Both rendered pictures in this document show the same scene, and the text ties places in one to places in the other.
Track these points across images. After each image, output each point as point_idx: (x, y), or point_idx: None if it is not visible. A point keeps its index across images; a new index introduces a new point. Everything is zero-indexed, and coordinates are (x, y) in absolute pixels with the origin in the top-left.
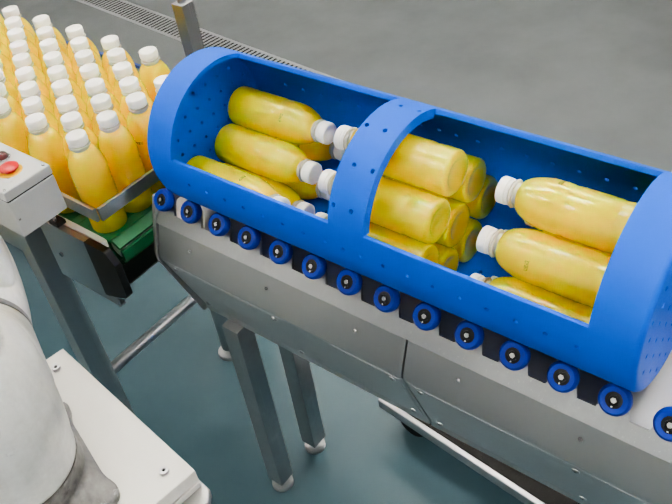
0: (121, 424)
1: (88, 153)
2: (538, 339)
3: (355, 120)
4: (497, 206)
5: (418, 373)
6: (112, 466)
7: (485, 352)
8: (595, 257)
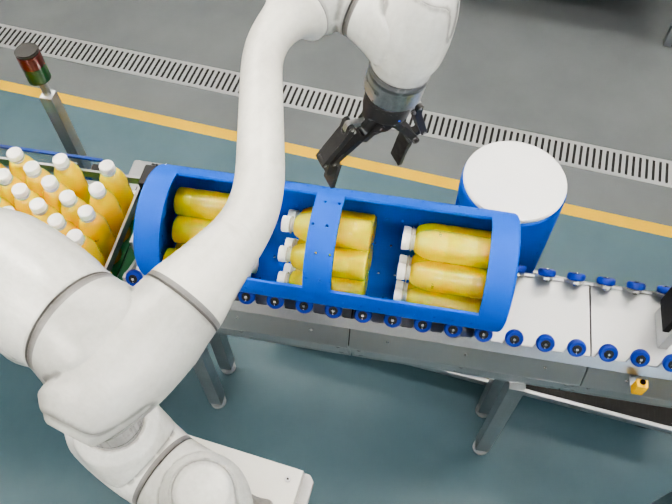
0: (243, 462)
1: None
2: (447, 322)
3: None
4: (376, 229)
5: (359, 343)
6: (256, 489)
7: (401, 323)
8: (469, 273)
